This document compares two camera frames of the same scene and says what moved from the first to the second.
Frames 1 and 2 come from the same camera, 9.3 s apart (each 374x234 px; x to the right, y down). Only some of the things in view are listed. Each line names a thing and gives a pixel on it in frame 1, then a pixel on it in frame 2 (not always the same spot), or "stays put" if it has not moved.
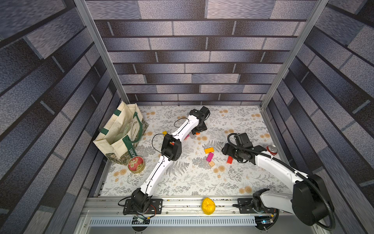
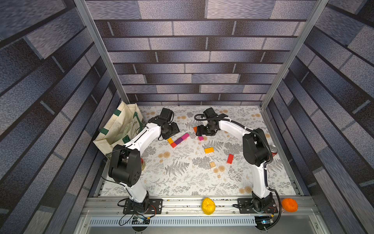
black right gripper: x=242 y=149 → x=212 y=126
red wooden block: x=229 y=160 stays put
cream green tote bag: x=119 y=136 stays put
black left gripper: x=204 y=128 → x=176 y=130
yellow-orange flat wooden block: x=210 y=149 stays put
